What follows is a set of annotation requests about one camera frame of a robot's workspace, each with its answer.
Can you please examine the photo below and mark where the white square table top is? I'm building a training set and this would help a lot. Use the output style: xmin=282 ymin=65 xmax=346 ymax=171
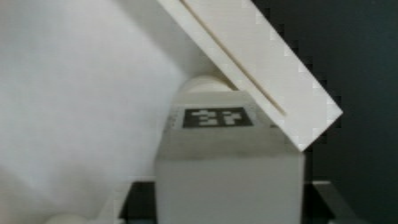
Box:
xmin=0 ymin=0 xmax=341 ymax=224

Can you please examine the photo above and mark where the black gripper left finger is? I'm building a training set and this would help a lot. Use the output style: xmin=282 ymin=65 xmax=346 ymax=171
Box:
xmin=96 ymin=180 xmax=158 ymax=224

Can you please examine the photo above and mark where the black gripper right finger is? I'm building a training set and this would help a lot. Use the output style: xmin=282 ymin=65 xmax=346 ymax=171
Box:
xmin=302 ymin=180 xmax=362 ymax=224

